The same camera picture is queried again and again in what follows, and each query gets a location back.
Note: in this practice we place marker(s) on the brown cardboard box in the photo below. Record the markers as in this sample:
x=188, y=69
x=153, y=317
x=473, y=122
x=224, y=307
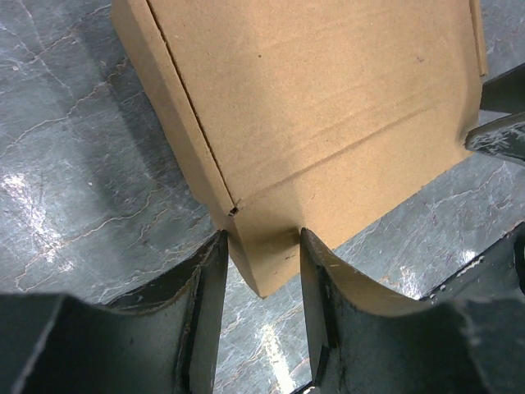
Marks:
x=320, y=114

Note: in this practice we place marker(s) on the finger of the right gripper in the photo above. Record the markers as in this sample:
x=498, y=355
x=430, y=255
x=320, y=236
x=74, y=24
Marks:
x=502, y=138
x=505, y=93

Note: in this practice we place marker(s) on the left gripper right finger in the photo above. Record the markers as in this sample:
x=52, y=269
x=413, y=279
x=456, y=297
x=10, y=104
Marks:
x=364, y=337

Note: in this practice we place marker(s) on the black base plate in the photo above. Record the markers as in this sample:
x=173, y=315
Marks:
x=497, y=272

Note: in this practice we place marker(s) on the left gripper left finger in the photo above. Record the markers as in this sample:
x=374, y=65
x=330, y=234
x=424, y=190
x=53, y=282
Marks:
x=161, y=337

